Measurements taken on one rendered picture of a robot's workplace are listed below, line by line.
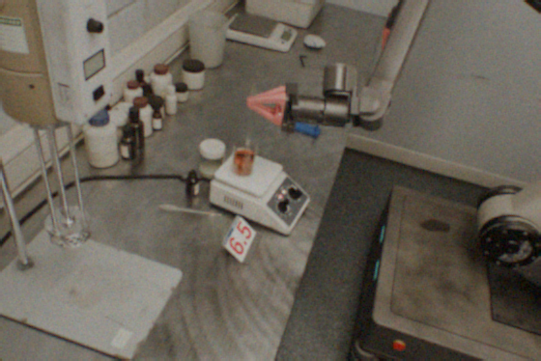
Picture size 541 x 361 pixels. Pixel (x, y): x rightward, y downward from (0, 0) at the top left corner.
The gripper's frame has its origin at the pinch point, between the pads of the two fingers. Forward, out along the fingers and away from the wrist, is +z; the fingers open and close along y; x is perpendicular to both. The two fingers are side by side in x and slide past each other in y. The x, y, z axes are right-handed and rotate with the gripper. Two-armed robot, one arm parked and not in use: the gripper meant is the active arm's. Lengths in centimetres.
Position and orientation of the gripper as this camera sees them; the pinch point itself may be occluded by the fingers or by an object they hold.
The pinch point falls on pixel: (251, 102)
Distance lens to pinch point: 98.4
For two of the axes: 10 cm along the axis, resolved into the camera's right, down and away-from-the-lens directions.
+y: 0.0, 6.4, -7.7
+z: -9.9, -1.1, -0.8
